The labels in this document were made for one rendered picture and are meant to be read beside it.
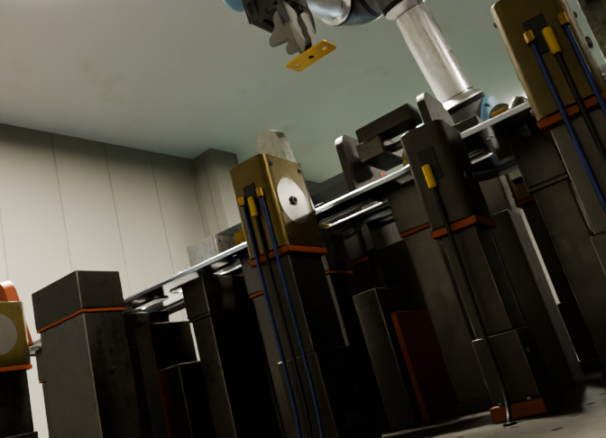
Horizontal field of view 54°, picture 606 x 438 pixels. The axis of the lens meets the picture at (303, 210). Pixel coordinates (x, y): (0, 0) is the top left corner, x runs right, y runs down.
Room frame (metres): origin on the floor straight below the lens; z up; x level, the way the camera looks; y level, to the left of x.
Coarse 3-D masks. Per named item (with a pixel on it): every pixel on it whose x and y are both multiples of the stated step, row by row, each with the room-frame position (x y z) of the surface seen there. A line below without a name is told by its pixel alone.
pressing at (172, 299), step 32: (480, 128) 0.62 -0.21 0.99; (512, 128) 0.67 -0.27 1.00; (480, 160) 0.76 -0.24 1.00; (512, 160) 0.82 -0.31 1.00; (352, 192) 0.74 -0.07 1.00; (384, 192) 0.79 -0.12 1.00; (320, 224) 0.85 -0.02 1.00; (352, 224) 0.93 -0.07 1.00; (224, 256) 0.85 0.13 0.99; (160, 288) 0.98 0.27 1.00; (32, 352) 1.21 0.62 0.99
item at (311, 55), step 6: (318, 42) 0.82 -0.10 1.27; (324, 42) 0.82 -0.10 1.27; (330, 42) 0.83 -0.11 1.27; (312, 48) 0.83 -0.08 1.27; (318, 48) 0.84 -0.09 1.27; (330, 48) 0.84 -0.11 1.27; (300, 54) 0.85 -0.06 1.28; (306, 54) 0.85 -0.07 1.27; (312, 54) 0.85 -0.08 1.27; (318, 54) 0.86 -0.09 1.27; (324, 54) 0.86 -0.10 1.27; (294, 60) 0.86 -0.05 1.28; (300, 60) 0.86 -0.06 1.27; (306, 60) 0.87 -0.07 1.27; (312, 60) 0.87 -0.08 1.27; (288, 66) 0.87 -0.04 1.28; (294, 66) 0.87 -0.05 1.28; (300, 66) 0.88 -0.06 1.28; (306, 66) 0.88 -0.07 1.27
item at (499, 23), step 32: (512, 0) 0.46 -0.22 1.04; (544, 0) 0.45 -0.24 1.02; (512, 32) 0.46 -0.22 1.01; (544, 32) 0.45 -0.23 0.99; (576, 32) 0.44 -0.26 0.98; (512, 64) 0.48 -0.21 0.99; (544, 64) 0.45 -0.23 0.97; (576, 64) 0.45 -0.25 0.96; (544, 96) 0.46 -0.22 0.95; (576, 96) 0.45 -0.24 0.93; (544, 128) 0.47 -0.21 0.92; (576, 128) 0.46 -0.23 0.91; (576, 160) 0.47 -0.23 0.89; (576, 192) 0.47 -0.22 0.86
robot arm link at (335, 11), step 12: (228, 0) 1.05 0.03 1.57; (240, 0) 1.04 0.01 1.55; (312, 0) 1.16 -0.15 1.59; (324, 0) 1.19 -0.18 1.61; (336, 0) 1.23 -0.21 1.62; (348, 0) 1.25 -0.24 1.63; (240, 12) 1.08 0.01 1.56; (312, 12) 1.20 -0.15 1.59; (324, 12) 1.22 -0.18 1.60; (336, 12) 1.25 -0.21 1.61; (348, 12) 1.27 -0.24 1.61; (360, 12) 1.29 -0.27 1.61; (336, 24) 1.29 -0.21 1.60; (348, 24) 1.31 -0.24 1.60; (360, 24) 1.33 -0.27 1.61
